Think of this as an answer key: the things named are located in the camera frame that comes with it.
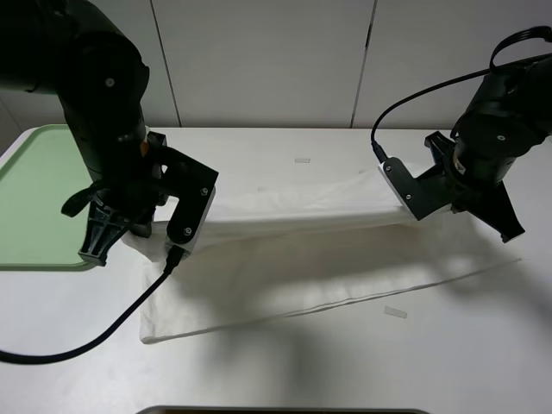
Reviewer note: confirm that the white short sleeve shirt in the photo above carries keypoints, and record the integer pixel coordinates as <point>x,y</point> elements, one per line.
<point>285,252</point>

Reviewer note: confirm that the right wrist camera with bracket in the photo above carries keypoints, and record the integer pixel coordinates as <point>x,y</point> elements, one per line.
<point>422,195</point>

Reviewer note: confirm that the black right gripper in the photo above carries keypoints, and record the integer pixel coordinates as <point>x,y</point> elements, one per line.
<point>470,181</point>

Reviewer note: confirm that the clear tape strip lower right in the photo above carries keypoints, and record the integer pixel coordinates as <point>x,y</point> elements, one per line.
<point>395,312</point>

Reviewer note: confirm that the green plastic tray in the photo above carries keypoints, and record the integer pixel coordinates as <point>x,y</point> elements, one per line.
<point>36,180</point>

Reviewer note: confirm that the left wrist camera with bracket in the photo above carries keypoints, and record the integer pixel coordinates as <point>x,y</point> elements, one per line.
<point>194,185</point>

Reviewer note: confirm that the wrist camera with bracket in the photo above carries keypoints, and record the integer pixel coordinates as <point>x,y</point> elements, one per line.
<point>194,185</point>
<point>422,195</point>

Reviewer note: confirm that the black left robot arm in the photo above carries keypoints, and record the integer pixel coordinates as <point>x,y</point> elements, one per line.
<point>72,50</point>

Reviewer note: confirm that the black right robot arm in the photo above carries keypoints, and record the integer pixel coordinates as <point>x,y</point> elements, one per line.
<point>507,116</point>

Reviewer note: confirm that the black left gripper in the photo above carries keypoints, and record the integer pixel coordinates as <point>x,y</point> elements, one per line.
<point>121,197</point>

